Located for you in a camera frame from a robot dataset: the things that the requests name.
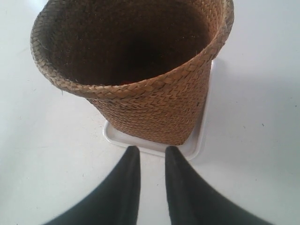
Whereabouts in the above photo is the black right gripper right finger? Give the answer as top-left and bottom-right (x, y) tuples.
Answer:
(165, 146), (267, 225)

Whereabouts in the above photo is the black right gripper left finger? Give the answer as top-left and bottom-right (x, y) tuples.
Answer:
(48, 146), (141, 225)

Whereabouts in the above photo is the brown woven wicker basket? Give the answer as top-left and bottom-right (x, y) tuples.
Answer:
(30, 0), (234, 145)

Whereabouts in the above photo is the white rectangular plastic tray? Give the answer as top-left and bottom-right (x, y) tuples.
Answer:
(103, 62), (213, 159)

